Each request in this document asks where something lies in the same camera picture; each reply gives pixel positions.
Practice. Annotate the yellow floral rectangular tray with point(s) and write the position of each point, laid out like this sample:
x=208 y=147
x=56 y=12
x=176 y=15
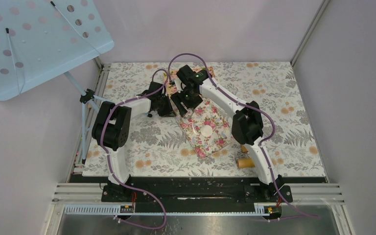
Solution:
x=171 y=88

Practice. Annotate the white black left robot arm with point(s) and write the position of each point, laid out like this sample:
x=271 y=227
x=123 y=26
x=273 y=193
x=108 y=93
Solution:
x=112 y=125

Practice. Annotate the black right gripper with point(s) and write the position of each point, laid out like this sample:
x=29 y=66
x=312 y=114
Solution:
x=177 y=98

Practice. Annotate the white dough ball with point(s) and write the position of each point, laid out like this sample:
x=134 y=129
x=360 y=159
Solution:
x=192 y=122

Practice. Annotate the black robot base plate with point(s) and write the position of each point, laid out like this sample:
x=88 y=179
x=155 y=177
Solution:
x=194 y=194

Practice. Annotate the light blue perforated music stand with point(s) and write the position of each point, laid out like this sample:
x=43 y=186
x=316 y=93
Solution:
x=41 y=40

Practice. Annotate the white slotted cable duct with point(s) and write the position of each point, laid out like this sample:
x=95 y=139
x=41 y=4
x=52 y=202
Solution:
x=124 y=210

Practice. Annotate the floral grey table mat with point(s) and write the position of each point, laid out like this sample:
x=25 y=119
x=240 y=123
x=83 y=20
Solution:
x=158 y=147

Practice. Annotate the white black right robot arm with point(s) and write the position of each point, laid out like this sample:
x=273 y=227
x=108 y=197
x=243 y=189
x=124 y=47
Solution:
x=247 y=124

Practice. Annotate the wooden dough roller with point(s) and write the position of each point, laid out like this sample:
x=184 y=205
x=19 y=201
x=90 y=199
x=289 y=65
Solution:
x=244 y=161

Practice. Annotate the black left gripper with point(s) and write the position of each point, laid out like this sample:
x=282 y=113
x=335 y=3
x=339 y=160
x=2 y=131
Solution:
x=169 y=111

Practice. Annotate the round cut dough wrapper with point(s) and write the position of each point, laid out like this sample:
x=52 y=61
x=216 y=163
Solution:
x=206 y=130

